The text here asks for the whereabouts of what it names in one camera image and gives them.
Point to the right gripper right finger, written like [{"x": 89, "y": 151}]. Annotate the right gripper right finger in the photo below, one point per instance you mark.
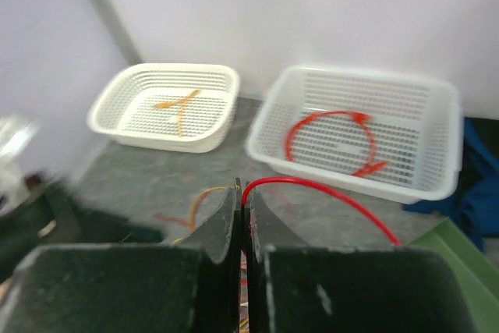
[{"x": 298, "y": 288}]

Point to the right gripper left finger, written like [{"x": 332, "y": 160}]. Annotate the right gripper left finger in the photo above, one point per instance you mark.
[{"x": 191, "y": 286}]

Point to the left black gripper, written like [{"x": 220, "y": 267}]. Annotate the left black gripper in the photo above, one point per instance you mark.
[{"x": 52, "y": 215}]

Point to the left white perforated basket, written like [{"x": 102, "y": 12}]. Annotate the left white perforated basket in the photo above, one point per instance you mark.
[{"x": 182, "y": 107}]

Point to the white perforated basket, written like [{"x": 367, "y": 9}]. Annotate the white perforated basket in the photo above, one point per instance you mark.
[
  {"x": 388, "y": 135},
  {"x": 182, "y": 107}
]

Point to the right white perforated basket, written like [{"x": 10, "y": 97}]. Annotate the right white perforated basket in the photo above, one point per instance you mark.
[{"x": 388, "y": 135}]

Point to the green plastic tray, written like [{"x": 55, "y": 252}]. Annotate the green plastic tray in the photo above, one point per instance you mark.
[{"x": 477, "y": 277}]

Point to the black and blue jacket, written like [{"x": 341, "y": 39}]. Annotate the black and blue jacket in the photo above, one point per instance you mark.
[{"x": 473, "y": 207}]

